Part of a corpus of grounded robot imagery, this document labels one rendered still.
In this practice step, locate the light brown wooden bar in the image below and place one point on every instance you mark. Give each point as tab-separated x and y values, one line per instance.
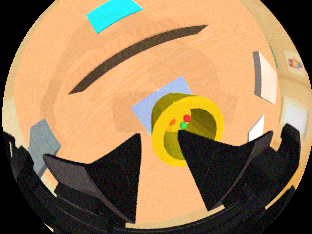
128	44

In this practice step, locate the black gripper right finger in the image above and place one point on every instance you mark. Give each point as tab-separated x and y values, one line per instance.
217	167

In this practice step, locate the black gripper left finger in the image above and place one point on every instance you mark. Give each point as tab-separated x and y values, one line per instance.
112	178

